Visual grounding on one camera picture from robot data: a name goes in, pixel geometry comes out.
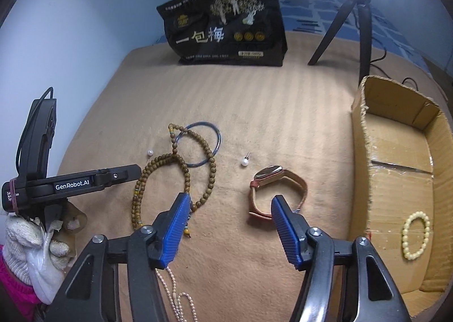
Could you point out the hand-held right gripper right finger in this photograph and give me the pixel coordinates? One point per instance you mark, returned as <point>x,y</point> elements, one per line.
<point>285,230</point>

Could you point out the person's left hand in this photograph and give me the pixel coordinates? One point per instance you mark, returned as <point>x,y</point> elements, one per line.
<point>24,240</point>

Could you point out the black snack bag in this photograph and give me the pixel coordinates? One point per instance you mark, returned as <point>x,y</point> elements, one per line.
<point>226,24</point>

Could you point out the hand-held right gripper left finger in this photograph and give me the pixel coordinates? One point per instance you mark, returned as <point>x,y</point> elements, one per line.
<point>175,230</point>

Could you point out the cardboard box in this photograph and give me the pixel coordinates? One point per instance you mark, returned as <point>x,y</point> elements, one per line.
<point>393,180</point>

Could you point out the blue patterned bedsheet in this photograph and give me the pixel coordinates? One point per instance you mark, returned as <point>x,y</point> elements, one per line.
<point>311,7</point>

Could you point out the black tripod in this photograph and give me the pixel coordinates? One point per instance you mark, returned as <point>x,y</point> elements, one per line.
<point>362,7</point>

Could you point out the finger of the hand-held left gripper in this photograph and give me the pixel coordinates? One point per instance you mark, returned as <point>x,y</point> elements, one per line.
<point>122,173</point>

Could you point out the blue bangle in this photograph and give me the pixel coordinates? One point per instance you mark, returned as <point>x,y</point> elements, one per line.
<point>219,138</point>

